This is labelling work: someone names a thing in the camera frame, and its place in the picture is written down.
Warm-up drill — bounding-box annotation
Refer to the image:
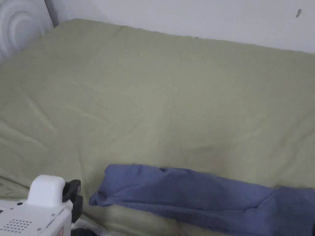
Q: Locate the blue garment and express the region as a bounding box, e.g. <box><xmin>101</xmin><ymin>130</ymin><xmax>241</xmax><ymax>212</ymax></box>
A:
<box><xmin>89</xmin><ymin>164</ymin><xmax>315</xmax><ymax>236</ymax></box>

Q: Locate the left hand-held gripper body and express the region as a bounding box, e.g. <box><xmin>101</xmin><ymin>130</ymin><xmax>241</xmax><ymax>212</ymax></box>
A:
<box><xmin>0</xmin><ymin>175</ymin><xmax>82</xmax><ymax>236</ymax></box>

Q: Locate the white padded headboard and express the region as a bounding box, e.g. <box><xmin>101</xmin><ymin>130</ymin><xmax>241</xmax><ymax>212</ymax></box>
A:
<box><xmin>0</xmin><ymin>0</ymin><xmax>55</xmax><ymax>65</ymax></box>

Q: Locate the bed with pale green sheet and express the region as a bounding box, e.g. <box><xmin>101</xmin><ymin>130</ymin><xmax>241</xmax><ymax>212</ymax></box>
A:
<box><xmin>0</xmin><ymin>18</ymin><xmax>315</xmax><ymax>236</ymax></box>

